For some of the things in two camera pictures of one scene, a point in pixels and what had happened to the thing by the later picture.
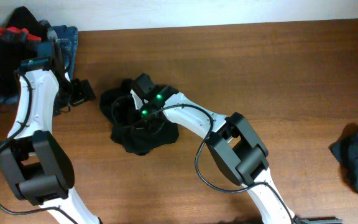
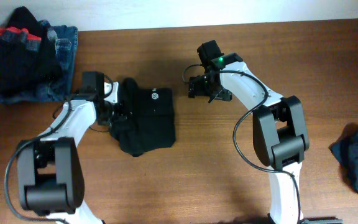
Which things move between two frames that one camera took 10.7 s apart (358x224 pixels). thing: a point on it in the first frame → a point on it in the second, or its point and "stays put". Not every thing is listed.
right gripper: x=144 y=123 → x=199 y=80
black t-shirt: x=132 y=129 stays put
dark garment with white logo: x=357 y=150 stays put
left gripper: x=83 y=91 → x=123 y=115
